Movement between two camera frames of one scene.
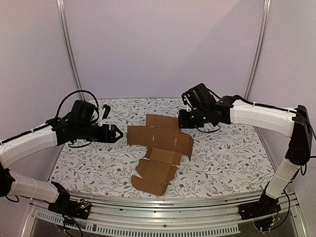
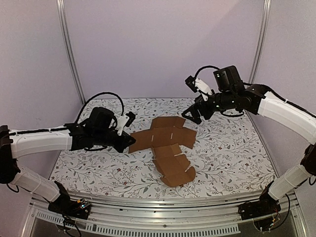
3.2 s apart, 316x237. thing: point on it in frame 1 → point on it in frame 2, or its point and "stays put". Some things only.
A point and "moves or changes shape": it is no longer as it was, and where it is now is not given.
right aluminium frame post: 264,27 stays put
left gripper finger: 118,138 → 120,147
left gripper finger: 114,127 → 129,139
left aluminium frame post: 64,21 stays put
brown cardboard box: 166,143 moves or changes shape
